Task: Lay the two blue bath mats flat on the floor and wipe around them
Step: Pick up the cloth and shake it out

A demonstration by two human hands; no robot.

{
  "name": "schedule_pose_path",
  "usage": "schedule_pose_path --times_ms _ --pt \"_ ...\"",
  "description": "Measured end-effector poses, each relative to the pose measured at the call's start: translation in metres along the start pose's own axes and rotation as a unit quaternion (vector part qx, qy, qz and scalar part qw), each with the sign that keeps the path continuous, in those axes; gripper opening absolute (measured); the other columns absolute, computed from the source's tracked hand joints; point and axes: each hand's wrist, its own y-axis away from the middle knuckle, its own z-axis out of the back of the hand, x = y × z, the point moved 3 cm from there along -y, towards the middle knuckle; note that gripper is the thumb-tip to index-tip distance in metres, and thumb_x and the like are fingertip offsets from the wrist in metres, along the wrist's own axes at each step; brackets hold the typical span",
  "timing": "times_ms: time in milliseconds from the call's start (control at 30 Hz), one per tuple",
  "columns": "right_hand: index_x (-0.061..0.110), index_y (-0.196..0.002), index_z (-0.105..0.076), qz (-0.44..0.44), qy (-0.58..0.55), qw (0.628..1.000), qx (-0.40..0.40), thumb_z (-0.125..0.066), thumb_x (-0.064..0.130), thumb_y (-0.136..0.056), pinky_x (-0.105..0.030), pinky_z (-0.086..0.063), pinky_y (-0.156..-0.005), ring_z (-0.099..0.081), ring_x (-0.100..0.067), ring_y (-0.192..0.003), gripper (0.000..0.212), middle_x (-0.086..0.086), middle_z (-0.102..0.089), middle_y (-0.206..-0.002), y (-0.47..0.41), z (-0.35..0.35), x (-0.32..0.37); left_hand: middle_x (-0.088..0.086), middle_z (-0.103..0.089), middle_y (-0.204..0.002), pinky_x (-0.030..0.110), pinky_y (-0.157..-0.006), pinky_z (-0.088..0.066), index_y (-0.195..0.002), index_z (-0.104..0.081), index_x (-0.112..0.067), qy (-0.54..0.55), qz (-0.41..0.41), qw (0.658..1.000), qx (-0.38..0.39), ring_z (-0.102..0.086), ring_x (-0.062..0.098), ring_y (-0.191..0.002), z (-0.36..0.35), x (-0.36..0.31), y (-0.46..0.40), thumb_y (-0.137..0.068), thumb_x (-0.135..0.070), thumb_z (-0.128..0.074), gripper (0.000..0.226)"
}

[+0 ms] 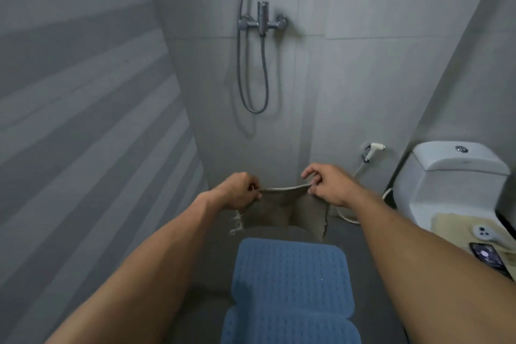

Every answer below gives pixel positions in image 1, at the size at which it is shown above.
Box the person's left hand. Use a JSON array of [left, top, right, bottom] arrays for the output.
[[206, 172, 263, 212]]

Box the person's left forearm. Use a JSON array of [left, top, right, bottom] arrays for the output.
[[43, 190, 228, 344]]

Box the grey shower hose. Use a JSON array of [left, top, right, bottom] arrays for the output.
[[235, 0, 270, 115]]

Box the white sprayer hose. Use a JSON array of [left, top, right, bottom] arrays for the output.
[[335, 161, 395, 225]]

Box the beige toilet lid cover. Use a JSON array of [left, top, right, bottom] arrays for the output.
[[430, 212, 516, 264]]

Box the person's right hand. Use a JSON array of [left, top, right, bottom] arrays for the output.
[[301, 163, 356, 209]]

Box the dark smartphone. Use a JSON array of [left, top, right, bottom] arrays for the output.
[[468, 241, 515, 282]]

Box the blue bath mat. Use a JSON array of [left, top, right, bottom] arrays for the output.
[[219, 306, 363, 344], [230, 238, 357, 321]]

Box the person's right forearm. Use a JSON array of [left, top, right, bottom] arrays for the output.
[[336, 188, 516, 344]]

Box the small white round device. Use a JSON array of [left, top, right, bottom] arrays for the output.
[[472, 224, 494, 241]]

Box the grey cloth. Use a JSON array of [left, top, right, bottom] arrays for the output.
[[228, 184, 330, 242]]

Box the white toilet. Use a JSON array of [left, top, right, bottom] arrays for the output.
[[392, 140, 516, 276]]

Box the chrome shower mixer tap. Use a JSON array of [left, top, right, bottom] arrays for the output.
[[236, 0, 289, 38]]

